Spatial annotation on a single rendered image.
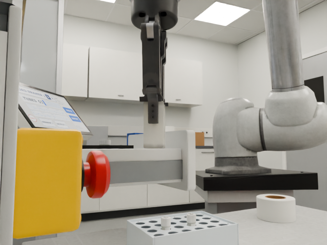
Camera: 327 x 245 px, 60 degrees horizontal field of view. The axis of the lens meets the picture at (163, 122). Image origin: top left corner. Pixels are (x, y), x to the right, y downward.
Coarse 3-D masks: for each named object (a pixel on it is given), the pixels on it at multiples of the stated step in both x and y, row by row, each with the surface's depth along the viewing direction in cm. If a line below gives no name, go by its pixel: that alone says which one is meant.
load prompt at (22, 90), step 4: (20, 88) 130; (24, 88) 133; (28, 88) 136; (20, 92) 127; (24, 92) 130; (28, 92) 133; (32, 92) 137; (36, 92) 141; (40, 92) 145; (36, 96) 138; (40, 96) 142; (44, 96) 145; (48, 96) 150; (52, 96) 154; (52, 100) 150
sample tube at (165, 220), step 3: (165, 216) 36; (168, 216) 36; (162, 219) 35; (165, 219) 35; (168, 219) 35; (162, 222) 35; (165, 222) 35; (168, 222) 35; (162, 225) 35; (165, 225) 35; (168, 225) 35; (162, 228) 35; (165, 228) 35; (168, 228) 35
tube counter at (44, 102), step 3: (36, 99) 135; (39, 99) 138; (39, 102) 136; (42, 102) 138; (45, 102) 141; (48, 102) 144; (51, 102) 147; (45, 105) 138; (48, 105) 141; (51, 105) 144; (54, 105) 148; (57, 105) 151; (60, 108) 151
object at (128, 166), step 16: (112, 160) 46; (128, 160) 47; (144, 160) 49; (160, 160) 50; (176, 160) 51; (112, 176) 45; (128, 176) 47; (144, 176) 48; (160, 176) 50; (176, 176) 51
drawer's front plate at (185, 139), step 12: (168, 132) 57; (180, 132) 53; (192, 132) 52; (132, 144) 73; (168, 144) 57; (180, 144) 53; (192, 144) 51; (192, 156) 51; (192, 168) 51; (192, 180) 51
